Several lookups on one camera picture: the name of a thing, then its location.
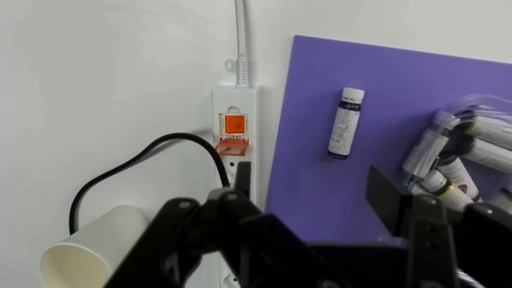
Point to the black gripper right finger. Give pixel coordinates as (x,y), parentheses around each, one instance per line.
(464,245)

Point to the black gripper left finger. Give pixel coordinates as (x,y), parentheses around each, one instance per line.
(176,241)

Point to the white power strip orange switches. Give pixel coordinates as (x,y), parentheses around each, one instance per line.
(234,105)

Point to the white labelled vial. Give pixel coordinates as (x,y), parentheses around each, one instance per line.
(490,156)
(346,122)
(445,189)
(493,130)
(461,173)

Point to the white paper cup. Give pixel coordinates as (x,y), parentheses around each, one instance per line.
(90,249)

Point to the clear plastic container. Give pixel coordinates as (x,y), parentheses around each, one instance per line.
(426,149)

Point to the purple mat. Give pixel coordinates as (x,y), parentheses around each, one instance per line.
(330,202)

